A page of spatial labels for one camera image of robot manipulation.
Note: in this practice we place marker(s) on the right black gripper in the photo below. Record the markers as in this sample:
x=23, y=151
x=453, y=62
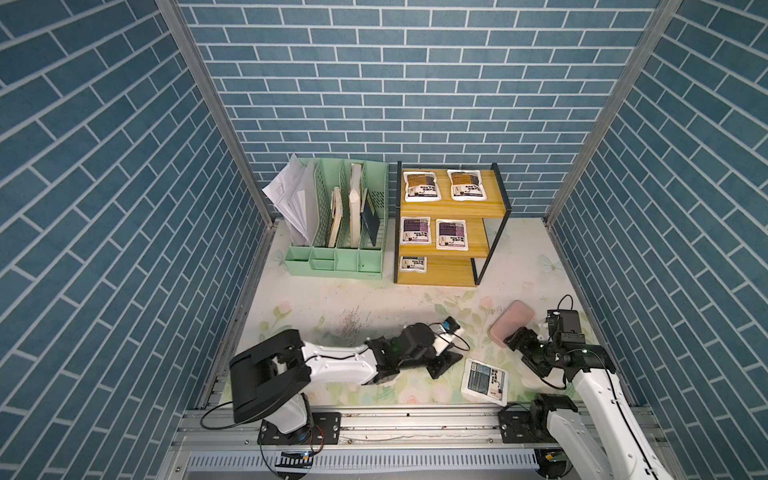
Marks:
x=521, y=339

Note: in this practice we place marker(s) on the yellow coffee bag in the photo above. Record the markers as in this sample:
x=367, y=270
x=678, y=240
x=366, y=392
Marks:
x=421, y=186
x=466, y=185

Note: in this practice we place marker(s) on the purple coffee bag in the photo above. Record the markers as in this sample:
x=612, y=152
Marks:
x=451, y=235
x=415, y=231

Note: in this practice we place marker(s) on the beige book tall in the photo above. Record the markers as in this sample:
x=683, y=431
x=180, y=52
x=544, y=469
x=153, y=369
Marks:
x=354, y=199

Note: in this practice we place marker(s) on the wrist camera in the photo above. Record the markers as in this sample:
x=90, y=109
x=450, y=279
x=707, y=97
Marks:
x=447, y=335
x=564, y=327

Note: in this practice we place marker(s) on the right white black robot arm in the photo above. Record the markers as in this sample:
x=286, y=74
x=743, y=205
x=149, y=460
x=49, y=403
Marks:
x=622, y=451

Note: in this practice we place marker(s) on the dark blue book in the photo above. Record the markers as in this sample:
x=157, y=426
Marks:
x=370, y=220

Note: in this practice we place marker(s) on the white papers in organizer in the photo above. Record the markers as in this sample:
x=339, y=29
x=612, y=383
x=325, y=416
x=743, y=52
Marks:
x=293, y=193

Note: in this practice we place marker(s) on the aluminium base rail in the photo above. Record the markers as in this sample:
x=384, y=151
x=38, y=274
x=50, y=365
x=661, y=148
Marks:
x=407, y=426

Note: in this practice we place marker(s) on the green desk file organizer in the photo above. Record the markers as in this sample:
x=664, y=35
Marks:
x=363, y=263

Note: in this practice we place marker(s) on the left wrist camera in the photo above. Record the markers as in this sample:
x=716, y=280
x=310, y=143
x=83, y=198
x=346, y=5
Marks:
x=447, y=335

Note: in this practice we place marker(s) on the beige book thin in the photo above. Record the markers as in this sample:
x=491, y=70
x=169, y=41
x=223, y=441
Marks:
x=336, y=217

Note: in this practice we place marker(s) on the pink case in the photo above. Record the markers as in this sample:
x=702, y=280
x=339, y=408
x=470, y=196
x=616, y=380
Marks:
x=517, y=315

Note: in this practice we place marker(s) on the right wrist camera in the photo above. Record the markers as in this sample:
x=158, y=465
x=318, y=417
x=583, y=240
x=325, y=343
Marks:
x=564, y=327

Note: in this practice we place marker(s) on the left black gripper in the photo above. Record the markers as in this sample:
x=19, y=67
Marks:
x=441, y=364

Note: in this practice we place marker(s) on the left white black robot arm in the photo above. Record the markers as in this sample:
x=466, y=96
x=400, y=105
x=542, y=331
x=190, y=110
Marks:
x=268, y=380

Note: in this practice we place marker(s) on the wooden three-tier shelf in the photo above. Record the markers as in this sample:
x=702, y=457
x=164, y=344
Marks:
x=485, y=223

